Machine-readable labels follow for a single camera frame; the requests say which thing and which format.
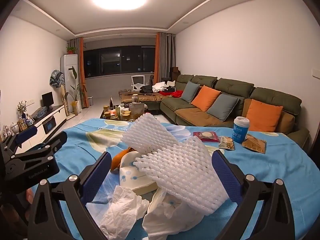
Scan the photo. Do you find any small brown snack packet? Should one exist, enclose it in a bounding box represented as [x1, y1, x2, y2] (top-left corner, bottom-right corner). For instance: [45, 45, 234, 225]
[219, 136, 235, 151]

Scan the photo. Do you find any cluster of glass jars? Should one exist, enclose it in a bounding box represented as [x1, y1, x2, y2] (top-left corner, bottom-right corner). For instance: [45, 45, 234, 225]
[103, 100, 130, 120]

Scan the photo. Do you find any large grey-blue cushion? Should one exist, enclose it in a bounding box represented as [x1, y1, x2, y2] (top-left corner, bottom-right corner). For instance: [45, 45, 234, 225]
[207, 94, 239, 122]

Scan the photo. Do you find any small white foam net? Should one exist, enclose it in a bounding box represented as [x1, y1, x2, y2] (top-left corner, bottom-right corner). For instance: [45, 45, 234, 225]
[121, 113, 182, 155]

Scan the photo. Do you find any tall leafy floor plant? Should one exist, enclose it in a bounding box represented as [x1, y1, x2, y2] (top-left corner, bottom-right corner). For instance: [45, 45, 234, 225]
[67, 66, 87, 114]

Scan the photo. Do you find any grey and orange curtain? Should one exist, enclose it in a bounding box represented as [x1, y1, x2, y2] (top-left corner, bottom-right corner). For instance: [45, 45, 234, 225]
[69, 37, 88, 109]
[154, 32, 177, 83]

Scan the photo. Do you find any white tissue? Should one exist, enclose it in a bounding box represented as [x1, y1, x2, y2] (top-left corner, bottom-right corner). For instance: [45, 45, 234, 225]
[99, 185, 150, 240]

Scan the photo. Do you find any black box with blue light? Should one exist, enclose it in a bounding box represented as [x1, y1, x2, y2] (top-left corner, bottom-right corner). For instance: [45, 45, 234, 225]
[43, 119, 56, 133]

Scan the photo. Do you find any brown ottoman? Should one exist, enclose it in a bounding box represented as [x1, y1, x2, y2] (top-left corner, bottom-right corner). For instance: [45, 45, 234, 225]
[120, 91, 163, 110]

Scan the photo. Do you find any small grey-blue cushion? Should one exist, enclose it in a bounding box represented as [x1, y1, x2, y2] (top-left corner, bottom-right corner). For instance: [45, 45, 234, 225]
[180, 81, 200, 103]

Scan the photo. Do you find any brown paper bag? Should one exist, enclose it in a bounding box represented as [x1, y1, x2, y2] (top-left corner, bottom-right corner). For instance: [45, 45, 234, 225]
[129, 102, 145, 118]

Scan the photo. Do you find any blue floral blanket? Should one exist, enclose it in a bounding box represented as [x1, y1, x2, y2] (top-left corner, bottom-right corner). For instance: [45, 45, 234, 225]
[19, 118, 318, 240]

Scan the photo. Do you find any dark window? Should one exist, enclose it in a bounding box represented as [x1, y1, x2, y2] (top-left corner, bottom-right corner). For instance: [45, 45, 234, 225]
[83, 46, 155, 78]

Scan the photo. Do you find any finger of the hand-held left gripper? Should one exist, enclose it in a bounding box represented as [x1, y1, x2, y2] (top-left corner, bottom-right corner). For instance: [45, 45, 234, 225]
[11, 131, 68, 167]
[0, 126, 38, 157]

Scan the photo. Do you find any red snack packet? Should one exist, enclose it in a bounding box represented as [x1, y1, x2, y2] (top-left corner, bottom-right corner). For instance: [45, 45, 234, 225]
[193, 131, 218, 142]

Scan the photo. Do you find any large brown snack packet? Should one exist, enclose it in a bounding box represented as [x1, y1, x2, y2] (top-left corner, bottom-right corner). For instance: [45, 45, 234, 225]
[242, 134, 267, 154]

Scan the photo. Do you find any orange peel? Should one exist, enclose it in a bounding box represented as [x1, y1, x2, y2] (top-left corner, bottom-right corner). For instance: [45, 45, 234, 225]
[111, 148, 137, 172]

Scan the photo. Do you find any white clothes pile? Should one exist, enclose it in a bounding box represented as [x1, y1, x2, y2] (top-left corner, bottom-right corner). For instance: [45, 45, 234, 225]
[152, 81, 175, 92]

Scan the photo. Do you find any small plant in vase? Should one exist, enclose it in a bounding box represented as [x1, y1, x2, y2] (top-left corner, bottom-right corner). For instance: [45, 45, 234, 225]
[17, 101, 27, 119]

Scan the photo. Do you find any black coffee table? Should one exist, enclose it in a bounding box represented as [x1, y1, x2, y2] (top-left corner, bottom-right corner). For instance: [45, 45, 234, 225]
[100, 97, 150, 121]

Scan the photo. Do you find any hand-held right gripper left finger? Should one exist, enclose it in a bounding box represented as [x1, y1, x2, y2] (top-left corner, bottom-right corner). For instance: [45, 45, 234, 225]
[27, 152, 112, 240]

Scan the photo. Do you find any person's left hand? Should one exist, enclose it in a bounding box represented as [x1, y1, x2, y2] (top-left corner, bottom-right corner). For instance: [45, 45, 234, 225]
[25, 187, 34, 205]

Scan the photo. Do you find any white and black tv cabinet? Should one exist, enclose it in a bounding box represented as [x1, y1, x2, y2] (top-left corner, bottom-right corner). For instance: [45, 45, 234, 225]
[15, 104, 67, 155]

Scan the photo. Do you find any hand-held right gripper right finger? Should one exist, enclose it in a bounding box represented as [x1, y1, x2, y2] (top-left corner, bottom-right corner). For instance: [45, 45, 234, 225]
[211, 150, 295, 240]

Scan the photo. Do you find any black monitor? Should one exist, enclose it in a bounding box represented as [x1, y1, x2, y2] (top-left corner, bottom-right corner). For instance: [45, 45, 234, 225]
[41, 91, 54, 110]

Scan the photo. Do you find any green sofa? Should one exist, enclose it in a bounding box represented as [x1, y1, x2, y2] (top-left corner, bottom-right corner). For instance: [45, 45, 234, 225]
[160, 74, 310, 150]

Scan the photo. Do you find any covered standing fan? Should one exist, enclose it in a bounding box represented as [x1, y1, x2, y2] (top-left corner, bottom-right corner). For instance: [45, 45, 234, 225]
[49, 69, 69, 117]

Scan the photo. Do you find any orange cushion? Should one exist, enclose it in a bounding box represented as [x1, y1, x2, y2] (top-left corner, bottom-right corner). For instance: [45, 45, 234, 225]
[191, 85, 221, 112]
[246, 99, 283, 132]

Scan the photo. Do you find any blue and white cup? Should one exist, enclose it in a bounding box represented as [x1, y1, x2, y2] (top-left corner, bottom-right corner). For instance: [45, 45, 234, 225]
[234, 117, 250, 144]

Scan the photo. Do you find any large white foam net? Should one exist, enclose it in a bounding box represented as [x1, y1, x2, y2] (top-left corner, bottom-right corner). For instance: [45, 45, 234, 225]
[132, 136, 232, 214]

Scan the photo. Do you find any white office chair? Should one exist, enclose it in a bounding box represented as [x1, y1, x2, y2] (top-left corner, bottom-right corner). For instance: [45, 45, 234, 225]
[131, 75, 146, 92]

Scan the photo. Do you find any plastic-wrapped blue dish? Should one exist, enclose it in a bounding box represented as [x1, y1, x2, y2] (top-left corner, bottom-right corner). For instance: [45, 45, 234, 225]
[32, 107, 48, 119]

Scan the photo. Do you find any white standing air conditioner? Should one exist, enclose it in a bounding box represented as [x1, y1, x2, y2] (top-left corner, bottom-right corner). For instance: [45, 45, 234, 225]
[60, 54, 79, 102]

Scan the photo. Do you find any white blue-dotted plastic bag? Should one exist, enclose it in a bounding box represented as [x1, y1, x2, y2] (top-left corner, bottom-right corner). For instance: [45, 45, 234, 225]
[119, 152, 187, 214]

